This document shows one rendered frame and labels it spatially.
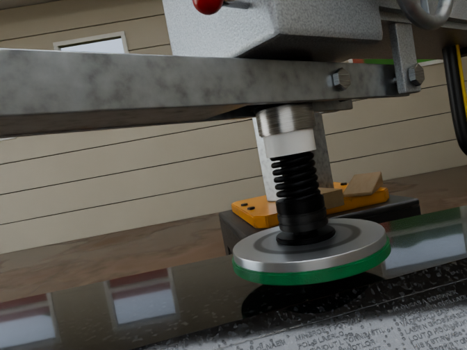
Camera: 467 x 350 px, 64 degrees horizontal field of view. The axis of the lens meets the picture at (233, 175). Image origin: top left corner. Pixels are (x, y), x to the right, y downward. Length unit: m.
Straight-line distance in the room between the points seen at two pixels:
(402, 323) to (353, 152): 6.52
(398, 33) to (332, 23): 0.19
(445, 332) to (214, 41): 0.44
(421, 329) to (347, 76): 0.33
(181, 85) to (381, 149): 6.88
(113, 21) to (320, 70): 6.64
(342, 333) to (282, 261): 0.11
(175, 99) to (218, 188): 6.19
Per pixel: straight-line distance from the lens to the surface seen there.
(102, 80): 0.34
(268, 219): 1.20
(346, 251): 0.46
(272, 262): 0.46
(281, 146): 0.50
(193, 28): 0.52
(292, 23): 0.42
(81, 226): 6.99
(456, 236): 0.70
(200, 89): 0.38
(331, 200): 1.15
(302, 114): 0.50
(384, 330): 0.50
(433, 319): 0.53
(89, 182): 6.85
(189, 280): 0.64
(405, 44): 0.65
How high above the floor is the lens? 1.00
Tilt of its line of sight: 4 degrees down
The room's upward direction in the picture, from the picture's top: 10 degrees counter-clockwise
